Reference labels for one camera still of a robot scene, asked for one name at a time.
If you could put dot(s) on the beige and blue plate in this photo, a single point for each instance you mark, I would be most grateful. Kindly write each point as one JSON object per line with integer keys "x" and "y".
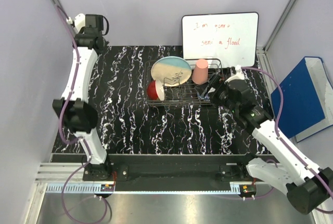
{"x": 171, "y": 71}

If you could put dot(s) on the blue binder folder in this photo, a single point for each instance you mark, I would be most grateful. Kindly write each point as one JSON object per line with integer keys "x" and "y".
{"x": 307, "y": 93}

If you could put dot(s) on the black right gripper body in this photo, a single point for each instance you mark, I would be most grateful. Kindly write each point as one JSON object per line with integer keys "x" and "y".
{"x": 220, "y": 95}

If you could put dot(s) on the blue white patterned bowl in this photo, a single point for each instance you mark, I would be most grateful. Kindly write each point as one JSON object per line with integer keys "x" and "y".
{"x": 203, "y": 97}

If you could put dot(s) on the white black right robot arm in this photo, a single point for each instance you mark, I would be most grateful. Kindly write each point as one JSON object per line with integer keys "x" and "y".
{"x": 301, "y": 180}

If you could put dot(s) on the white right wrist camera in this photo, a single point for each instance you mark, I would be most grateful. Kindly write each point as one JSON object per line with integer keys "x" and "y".
{"x": 237, "y": 69}

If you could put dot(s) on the red and white bowl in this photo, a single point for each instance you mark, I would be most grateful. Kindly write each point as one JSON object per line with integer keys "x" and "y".
{"x": 155, "y": 90}

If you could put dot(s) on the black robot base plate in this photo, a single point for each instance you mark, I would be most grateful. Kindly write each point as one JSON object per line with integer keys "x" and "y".
{"x": 172, "y": 174}

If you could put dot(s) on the pink plastic cup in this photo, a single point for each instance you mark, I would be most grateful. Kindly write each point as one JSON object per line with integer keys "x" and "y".
{"x": 200, "y": 72}

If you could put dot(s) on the grey wire dish rack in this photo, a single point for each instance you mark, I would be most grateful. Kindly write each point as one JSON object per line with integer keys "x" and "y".
{"x": 185, "y": 94}

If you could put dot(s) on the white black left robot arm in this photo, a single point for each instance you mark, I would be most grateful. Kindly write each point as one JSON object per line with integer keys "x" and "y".
{"x": 77, "y": 118}

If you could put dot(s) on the white whiteboard with red writing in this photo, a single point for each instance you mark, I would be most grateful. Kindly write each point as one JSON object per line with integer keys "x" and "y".
{"x": 231, "y": 37}

